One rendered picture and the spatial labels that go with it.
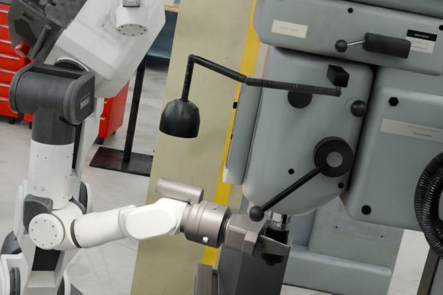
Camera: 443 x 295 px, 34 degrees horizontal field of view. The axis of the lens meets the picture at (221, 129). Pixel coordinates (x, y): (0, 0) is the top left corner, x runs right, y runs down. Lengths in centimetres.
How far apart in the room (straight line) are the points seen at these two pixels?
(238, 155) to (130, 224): 27
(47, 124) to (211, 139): 172
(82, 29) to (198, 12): 154
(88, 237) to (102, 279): 236
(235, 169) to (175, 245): 198
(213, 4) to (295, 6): 185
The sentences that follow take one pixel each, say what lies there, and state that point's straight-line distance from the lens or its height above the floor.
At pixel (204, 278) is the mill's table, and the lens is 204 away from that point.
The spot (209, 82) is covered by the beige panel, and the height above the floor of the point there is 120.
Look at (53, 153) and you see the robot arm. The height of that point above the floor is 130.
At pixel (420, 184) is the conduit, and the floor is 146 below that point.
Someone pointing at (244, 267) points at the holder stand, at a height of 102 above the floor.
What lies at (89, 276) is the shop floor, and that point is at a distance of 395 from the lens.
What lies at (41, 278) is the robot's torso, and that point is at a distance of 223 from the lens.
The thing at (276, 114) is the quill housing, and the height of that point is 151.
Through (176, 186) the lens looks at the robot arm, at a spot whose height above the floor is 129.
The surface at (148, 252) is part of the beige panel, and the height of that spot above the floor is 38.
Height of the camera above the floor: 178
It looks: 14 degrees down
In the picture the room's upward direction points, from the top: 11 degrees clockwise
